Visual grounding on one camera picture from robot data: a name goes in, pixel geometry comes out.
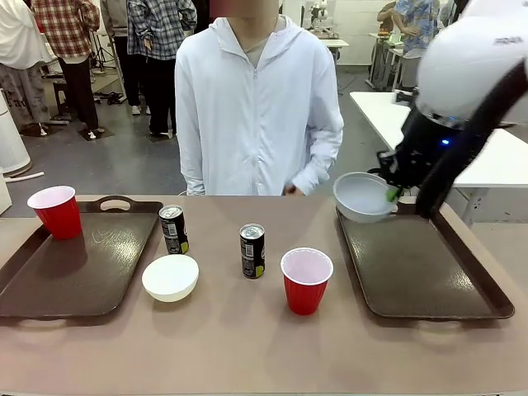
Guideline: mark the white desk with legs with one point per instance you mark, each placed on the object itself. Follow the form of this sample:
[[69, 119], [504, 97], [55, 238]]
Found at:
[[330, 45]]

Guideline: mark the person in white hoodie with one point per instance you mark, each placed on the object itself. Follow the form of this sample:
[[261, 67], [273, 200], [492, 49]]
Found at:
[[255, 115]]

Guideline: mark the person in grey plaid shirt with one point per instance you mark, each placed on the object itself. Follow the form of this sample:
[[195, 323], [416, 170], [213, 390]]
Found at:
[[158, 57]]

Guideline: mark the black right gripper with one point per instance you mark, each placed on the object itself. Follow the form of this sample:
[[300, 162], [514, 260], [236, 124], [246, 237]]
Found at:
[[425, 150]]

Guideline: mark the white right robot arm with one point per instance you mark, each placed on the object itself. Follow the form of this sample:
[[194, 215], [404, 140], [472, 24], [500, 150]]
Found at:
[[466, 62]]

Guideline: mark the white bowl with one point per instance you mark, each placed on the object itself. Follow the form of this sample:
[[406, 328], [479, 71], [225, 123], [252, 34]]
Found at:
[[365, 198], [170, 278]]

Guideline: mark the white cylindrical appliance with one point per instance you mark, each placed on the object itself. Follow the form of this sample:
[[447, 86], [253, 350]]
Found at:
[[11, 140]]

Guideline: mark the person's left hand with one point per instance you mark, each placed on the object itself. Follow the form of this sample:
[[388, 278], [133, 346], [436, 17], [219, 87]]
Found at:
[[293, 189]]

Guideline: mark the red plastic cup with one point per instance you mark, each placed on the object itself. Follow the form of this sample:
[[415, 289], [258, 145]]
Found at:
[[57, 212], [306, 280]]

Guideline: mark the black drink can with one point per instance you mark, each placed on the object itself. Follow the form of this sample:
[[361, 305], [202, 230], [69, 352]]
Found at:
[[173, 229], [252, 249]]

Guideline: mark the person in red plaid shirt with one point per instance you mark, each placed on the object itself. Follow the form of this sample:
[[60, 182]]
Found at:
[[70, 53]]

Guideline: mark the person in white shirt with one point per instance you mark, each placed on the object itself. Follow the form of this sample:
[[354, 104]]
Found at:
[[20, 66]]

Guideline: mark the brown plastic tray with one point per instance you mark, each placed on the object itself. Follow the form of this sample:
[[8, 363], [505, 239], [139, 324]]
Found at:
[[78, 260], [420, 264]]

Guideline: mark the person in blue floral shirt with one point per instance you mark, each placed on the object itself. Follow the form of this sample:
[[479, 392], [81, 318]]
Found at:
[[414, 31]]

